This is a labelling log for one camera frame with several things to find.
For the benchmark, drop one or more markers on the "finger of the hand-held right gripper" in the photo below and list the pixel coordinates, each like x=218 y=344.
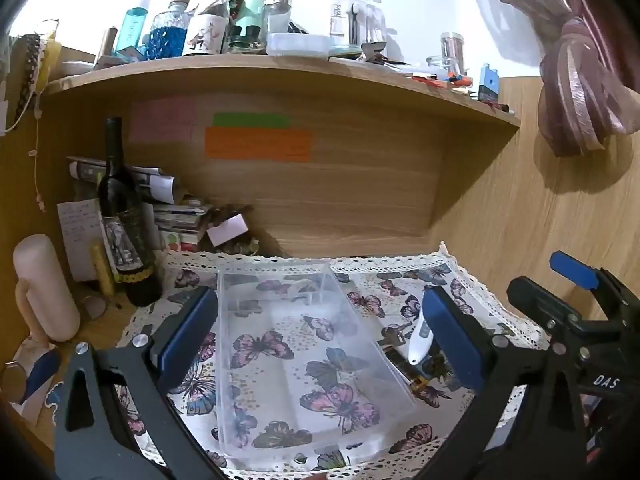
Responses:
x=542 y=305
x=575 y=270

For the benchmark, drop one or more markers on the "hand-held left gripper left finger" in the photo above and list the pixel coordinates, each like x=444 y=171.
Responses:
x=192 y=330

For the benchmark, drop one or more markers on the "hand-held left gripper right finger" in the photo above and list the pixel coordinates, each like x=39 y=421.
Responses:
x=452 y=340

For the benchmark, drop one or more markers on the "white handheld massager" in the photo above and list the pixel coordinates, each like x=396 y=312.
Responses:
x=419 y=345

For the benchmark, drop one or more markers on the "clear plastic storage box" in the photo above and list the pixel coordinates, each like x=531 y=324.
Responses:
x=300 y=360

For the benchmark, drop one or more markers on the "butterfly print lace cloth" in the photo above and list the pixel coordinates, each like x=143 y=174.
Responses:
x=380 y=305

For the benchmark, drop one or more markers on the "pile of small brown trinkets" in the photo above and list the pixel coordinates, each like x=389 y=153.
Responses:
x=240 y=247

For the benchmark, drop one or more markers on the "pale pink card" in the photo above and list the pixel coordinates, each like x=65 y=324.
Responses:
x=227 y=229

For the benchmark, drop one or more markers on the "yellow stick tube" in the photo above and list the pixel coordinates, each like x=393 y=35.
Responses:
x=102 y=270

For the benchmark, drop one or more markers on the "dark wine bottle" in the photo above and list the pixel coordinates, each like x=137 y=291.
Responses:
x=122 y=240

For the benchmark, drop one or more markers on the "white handwritten note paper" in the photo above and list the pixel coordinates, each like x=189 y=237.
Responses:
x=75 y=232

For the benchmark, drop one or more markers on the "rolled magazine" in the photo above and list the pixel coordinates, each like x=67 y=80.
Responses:
x=145 y=180

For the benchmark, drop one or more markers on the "blue card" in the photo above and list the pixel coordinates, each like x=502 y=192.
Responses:
x=40 y=372

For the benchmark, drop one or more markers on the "pink striped curtain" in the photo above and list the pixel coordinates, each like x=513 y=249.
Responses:
x=575 y=85

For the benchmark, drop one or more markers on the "small round mirror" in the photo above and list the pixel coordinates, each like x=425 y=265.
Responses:
x=14 y=382

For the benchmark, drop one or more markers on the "orange sticky note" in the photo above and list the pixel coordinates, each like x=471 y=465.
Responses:
x=257 y=144

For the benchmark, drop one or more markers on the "blue and black box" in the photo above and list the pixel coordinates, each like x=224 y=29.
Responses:
x=487 y=82

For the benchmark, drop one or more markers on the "pink sticky note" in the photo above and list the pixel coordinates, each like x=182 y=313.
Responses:
x=160 y=120

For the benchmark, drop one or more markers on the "green sticky note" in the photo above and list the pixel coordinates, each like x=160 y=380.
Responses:
x=250 y=120

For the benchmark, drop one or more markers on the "orange pens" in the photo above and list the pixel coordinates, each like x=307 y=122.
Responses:
x=450 y=80

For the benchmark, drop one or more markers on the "glass jar with pink contents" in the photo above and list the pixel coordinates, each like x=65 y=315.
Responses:
x=452 y=50

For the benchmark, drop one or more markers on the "wooden shelf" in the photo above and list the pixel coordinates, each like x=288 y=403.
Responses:
x=280 y=77

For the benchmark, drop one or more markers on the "corked bottle with blue beads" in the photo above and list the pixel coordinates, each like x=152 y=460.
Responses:
x=170 y=30

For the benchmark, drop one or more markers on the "white plastic box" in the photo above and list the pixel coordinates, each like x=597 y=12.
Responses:
x=297 y=44

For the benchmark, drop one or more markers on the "white label glass bottle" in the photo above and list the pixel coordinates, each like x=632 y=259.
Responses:
x=207 y=25

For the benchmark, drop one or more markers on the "tall teal bottle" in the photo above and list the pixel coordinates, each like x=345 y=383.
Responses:
x=132 y=25

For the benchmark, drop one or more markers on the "green glass bottle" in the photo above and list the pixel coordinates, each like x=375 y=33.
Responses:
x=250 y=17

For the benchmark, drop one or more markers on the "clear glass jar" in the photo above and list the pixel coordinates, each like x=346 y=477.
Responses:
x=279 y=12

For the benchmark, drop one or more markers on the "clear tool packaging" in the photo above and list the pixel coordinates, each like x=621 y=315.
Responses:
x=350 y=22

